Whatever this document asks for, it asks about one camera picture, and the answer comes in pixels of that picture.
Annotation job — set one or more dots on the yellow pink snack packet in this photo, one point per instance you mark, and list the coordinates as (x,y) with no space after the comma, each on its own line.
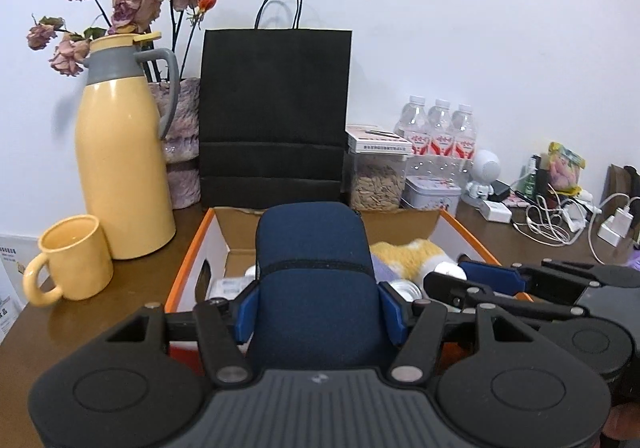
(565,168)

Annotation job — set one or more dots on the dried pink roses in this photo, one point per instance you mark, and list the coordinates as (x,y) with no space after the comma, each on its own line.
(132,8)

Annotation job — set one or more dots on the white robot-shaped speaker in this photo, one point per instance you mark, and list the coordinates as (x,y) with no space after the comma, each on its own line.
(486,165)

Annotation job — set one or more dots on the pink marbled vase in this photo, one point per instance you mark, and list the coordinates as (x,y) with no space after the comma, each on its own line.
(182,138)

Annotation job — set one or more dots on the white charger block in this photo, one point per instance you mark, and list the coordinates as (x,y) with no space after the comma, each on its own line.
(496,211)

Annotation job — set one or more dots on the clear water bottle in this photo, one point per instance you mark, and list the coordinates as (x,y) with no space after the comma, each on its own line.
(441,138)
(464,140)
(412,128)

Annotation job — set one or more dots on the small white flat box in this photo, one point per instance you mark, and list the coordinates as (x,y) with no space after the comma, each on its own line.
(377,140)

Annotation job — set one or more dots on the yellow thermos jug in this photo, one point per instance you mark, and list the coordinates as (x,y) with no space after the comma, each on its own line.
(125,168)

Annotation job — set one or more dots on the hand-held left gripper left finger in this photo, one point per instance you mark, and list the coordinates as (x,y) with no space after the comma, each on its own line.
(247,315)

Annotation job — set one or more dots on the small metal can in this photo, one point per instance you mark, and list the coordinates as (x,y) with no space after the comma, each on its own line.
(405,289)

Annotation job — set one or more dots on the purple white tissue pack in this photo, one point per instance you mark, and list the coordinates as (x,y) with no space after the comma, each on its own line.
(636,259)

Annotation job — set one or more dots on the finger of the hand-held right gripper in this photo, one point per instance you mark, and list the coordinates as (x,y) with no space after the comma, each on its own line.
(450,290)
(495,275)

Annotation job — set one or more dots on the small white round item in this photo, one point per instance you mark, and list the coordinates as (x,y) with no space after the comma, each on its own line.
(251,271)

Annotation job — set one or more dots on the white booklet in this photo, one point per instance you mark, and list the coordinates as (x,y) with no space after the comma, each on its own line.
(12,268)

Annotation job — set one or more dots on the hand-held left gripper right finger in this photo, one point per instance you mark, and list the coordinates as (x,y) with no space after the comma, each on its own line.
(392,313)

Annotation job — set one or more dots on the black paper bag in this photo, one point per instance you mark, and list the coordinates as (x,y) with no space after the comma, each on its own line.
(275,118)

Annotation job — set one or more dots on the printed tin box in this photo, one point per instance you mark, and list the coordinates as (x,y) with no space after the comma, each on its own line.
(430,193)

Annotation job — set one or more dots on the navy fabric pouch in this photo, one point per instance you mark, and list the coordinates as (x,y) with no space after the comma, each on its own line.
(315,278)

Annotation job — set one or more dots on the dark green bottle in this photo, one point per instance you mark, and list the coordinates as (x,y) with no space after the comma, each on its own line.
(530,178)

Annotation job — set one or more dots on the orange white plush cat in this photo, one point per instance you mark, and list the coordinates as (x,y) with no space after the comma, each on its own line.
(405,255)

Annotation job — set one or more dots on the clear seed container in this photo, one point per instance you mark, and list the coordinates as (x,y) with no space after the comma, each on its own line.
(377,185)

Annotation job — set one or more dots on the orange cardboard box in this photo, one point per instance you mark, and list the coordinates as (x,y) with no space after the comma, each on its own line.
(220,238)

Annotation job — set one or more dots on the black charger block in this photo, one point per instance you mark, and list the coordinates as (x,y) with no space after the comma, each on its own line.
(501,189)

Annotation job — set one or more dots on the yellow mug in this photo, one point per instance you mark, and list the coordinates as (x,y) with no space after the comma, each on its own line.
(80,263)

